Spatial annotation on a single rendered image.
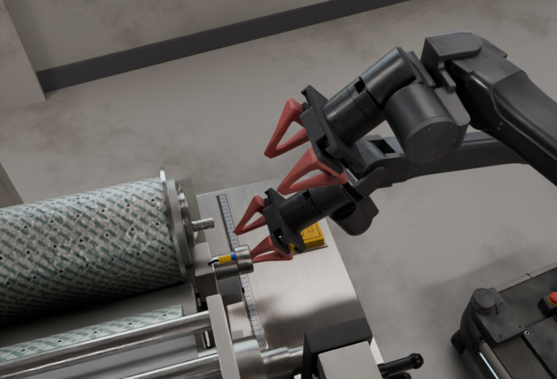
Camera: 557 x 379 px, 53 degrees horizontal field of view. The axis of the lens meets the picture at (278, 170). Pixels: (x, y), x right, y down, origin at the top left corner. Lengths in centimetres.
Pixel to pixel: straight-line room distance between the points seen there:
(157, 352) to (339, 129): 31
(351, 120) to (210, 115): 211
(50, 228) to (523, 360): 148
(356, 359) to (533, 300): 157
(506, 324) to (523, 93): 131
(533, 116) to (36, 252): 55
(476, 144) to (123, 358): 69
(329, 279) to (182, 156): 154
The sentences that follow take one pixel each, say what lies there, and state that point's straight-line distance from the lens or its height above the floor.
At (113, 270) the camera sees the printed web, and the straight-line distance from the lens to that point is 70.
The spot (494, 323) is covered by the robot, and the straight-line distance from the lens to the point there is 184.
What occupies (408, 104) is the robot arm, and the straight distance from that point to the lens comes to 56.
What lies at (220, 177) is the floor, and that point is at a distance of 241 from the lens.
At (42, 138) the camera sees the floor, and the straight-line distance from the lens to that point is 278.
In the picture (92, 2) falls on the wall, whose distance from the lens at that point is 280.
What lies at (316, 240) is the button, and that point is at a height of 92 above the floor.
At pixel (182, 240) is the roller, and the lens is 68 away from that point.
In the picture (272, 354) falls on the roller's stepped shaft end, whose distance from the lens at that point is 53.
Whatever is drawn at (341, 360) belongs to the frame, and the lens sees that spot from 43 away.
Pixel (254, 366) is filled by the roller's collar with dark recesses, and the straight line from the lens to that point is 51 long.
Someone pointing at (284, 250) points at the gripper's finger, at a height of 110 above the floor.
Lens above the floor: 184
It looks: 49 degrees down
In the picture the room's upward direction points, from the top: straight up
